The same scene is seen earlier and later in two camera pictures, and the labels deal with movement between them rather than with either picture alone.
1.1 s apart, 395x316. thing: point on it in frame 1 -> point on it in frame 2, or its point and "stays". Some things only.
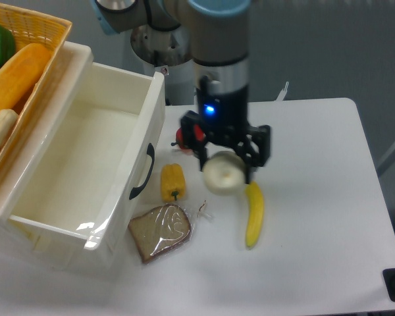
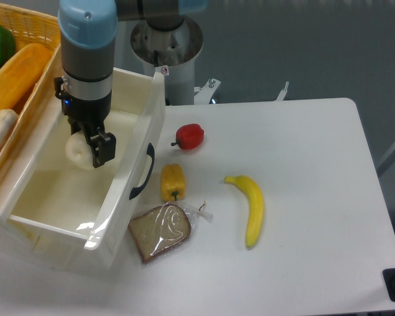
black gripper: x=228 y=112 -> x=89 y=112
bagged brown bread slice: x=163 y=229 stays
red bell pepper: x=199 y=133 stays
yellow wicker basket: x=29 y=27 stays
